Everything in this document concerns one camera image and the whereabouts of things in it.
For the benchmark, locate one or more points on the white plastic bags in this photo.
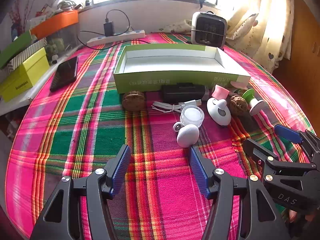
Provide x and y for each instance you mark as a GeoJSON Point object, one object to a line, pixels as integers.
{"type": "Point", "coordinates": [65, 3]}

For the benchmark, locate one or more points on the person's right hand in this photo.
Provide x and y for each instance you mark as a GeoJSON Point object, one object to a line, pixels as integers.
{"type": "Point", "coordinates": [293, 214]}

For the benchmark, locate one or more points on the small brown walnut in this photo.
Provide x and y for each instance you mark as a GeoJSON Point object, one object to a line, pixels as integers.
{"type": "Point", "coordinates": [237, 105]}

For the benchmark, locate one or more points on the yellow green cardboard box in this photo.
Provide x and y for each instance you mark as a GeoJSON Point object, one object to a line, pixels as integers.
{"type": "Point", "coordinates": [30, 72]}

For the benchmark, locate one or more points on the black rectangular device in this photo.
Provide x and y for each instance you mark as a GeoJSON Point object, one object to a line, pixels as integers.
{"type": "Point", "coordinates": [182, 92]}

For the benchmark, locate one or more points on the clear round cream jar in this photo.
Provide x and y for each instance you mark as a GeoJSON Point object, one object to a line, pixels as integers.
{"type": "Point", "coordinates": [192, 116]}

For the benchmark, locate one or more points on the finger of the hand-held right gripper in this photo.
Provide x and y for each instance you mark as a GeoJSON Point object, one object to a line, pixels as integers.
{"type": "Point", "coordinates": [287, 133]}
{"type": "Point", "coordinates": [252, 146]}

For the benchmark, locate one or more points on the cream heart print curtain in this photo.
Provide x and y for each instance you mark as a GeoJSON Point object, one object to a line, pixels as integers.
{"type": "Point", "coordinates": [272, 25]}

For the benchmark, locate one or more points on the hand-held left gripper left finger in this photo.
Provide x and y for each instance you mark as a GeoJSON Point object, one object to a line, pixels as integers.
{"type": "Point", "coordinates": [122, 170]}

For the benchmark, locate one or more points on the small green ornament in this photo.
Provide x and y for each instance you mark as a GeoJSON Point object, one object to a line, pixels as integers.
{"type": "Point", "coordinates": [52, 47]}

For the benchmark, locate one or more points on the black smartphone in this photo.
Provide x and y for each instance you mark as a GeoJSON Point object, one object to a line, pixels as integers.
{"type": "Point", "coordinates": [65, 73]}

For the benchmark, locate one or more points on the colourful paper packets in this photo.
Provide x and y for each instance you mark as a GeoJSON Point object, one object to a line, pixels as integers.
{"type": "Point", "coordinates": [41, 16]}

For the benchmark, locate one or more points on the green white mushroom massager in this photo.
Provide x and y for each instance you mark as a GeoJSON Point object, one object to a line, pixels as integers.
{"type": "Point", "coordinates": [256, 105]}

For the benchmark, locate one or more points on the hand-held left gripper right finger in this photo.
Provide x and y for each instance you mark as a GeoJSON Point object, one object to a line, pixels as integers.
{"type": "Point", "coordinates": [198, 172]}

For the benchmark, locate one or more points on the striped cardboard box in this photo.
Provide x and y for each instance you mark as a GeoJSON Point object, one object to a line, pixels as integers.
{"type": "Point", "coordinates": [27, 52]}

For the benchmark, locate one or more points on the black charger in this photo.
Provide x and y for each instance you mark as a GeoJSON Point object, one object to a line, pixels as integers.
{"type": "Point", "coordinates": [108, 28]}

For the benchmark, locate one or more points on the floral cloth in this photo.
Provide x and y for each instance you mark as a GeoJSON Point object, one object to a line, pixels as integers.
{"type": "Point", "coordinates": [175, 27]}

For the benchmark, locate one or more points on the black window hook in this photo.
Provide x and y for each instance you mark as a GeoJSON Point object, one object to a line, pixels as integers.
{"type": "Point", "coordinates": [203, 2]}

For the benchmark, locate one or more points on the white side table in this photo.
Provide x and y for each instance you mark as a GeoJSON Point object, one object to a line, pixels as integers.
{"type": "Point", "coordinates": [17, 102]}

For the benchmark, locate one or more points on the white round knob gadget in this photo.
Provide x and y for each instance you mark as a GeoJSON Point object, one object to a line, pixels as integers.
{"type": "Point", "coordinates": [187, 135]}

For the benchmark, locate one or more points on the white power strip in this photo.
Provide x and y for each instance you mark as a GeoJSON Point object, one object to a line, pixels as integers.
{"type": "Point", "coordinates": [117, 38]}

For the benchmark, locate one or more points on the wooden wardrobe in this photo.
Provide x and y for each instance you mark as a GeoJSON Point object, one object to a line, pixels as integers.
{"type": "Point", "coordinates": [305, 55]}

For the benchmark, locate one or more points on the red flower branches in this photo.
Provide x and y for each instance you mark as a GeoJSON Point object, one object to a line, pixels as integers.
{"type": "Point", "coordinates": [17, 20]}

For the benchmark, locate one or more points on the orange bin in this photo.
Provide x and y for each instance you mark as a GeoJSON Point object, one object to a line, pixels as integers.
{"type": "Point", "coordinates": [55, 23]}

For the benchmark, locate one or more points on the white panda massager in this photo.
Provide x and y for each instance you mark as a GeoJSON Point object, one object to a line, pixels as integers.
{"type": "Point", "coordinates": [217, 110]}

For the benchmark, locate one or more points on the large brown walnut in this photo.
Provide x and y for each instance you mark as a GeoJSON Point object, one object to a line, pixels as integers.
{"type": "Point", "coordinates": [133, 101]}

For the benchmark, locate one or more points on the clear glass tank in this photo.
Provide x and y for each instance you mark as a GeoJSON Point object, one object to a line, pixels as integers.
{"type": "Point", "coordinates": [62, 37]}

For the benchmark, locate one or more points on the green white cardboard box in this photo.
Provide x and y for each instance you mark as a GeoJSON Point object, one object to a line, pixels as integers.
{"type": "Point", "coordinates": [175, 80]}

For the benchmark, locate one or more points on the small grey space heater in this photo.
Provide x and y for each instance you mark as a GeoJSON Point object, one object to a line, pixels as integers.
{"type": "Point", "coordinates": [208, 30]}

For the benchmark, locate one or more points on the pink clip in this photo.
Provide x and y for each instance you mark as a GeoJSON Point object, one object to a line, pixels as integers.
{"type": "Point", "coordinates": [220, 91]}
{"type": "Point", "coordinates": [236, 83]}

